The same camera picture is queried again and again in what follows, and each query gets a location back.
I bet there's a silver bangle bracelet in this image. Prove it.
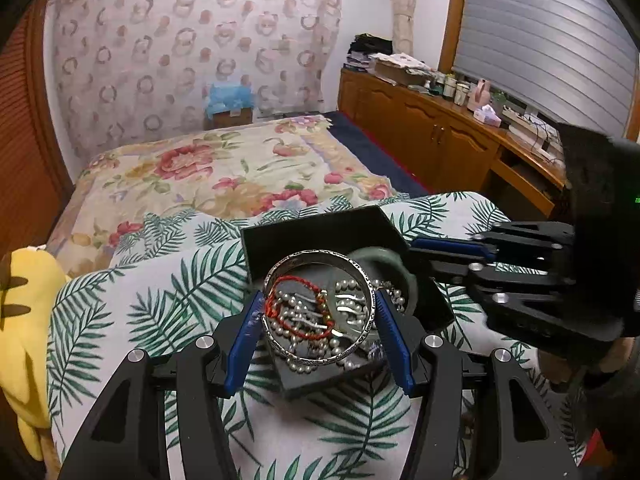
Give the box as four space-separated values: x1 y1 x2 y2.
261 249 378 366

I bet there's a black jewelry box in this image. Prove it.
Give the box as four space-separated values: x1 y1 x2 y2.
242 206 454 399

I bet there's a navy blue bed sheet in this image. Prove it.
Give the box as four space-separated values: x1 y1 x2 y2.
323 112 430 198

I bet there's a wooden sideboard cabinet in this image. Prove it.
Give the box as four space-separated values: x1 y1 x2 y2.
337 70 565 220

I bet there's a pink tissue box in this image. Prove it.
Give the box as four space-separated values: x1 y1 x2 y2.
473 104 501 128

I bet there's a floral bed quilt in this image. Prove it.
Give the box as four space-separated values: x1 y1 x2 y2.
47 115 399 278

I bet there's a stack of papers and clothes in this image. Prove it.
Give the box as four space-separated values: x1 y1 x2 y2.
343 34 435 87

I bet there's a blue wrapped cardboard box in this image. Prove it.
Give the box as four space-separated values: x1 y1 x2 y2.
204 84 254 129

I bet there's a yellow plush toy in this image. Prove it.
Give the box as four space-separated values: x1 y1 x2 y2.
1 246 68 462

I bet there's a grey window blind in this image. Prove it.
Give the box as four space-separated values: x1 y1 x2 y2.
452 0 638 136

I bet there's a wooden louvered wardrobe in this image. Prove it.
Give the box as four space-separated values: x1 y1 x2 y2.
0 0 74 254

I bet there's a pink circle pattern curtain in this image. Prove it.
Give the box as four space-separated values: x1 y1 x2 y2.
52 0 342 160

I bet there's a white pearl necklace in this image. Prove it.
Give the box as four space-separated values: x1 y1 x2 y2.
273 278 407 375

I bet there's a red cord bracelet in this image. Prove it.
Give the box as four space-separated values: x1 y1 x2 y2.
263 274 336 342

